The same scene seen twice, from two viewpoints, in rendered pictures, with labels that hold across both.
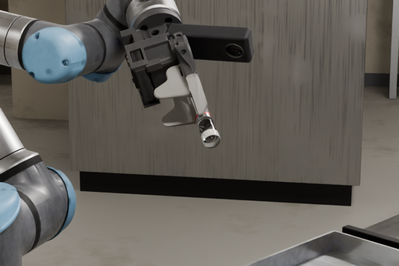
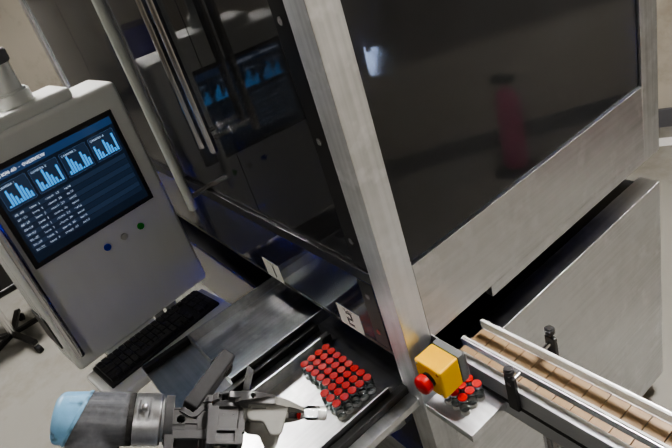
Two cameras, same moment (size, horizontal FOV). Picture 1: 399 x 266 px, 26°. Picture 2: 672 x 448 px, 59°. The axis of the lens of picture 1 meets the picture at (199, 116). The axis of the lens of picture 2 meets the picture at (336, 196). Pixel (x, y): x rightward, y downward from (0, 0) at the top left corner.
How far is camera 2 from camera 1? 106 cm
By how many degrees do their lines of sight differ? 71
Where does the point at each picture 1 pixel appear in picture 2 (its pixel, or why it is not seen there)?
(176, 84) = (272, 415)
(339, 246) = not seen: hidden behind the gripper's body
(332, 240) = not seen: hidden behind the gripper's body
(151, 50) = (220, 423)
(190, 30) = (203, 389)
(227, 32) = (222, 364)
